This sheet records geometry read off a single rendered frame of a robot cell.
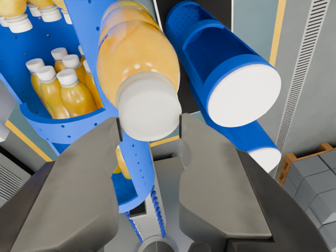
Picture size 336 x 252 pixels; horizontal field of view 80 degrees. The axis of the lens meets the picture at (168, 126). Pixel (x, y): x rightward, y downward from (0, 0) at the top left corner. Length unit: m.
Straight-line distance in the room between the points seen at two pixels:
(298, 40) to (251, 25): 0.52
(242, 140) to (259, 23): 1.12
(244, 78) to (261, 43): 1.33
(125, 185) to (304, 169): 2.98
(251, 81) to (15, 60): 0.69
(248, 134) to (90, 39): 0.94
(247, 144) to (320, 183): 2.44
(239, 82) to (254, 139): 0.46
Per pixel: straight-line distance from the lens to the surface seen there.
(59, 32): 0.68
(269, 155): 1.18
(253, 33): 1.97
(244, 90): 0.77
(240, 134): 1.16
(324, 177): 3.55
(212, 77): 0.75
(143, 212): 1.24
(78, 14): 0.39
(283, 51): 2.24
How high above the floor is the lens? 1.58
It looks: 45 degrees down
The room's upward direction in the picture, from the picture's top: 165 degrees clockwise
